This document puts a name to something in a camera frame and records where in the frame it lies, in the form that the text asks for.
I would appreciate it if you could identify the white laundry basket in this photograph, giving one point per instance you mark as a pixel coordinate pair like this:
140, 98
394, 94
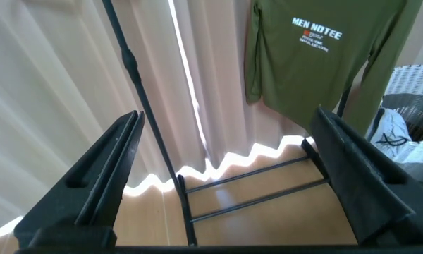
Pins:
416, 81

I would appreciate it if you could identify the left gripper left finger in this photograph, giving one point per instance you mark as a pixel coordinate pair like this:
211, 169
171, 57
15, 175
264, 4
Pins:
74, 204

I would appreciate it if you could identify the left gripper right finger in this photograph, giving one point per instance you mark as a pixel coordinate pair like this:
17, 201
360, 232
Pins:
366, 183

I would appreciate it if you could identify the pale grey shorts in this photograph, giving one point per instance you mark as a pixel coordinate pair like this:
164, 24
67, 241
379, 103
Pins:
391, 130

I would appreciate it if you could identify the black clothes rack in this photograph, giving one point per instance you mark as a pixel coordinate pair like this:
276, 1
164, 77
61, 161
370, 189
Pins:
130, 67

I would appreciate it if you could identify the green printed shirt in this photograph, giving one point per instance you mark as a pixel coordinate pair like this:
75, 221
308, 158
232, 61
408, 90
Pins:
303, 77

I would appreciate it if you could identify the beige curtain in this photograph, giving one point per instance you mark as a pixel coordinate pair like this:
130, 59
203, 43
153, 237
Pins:
56, 88

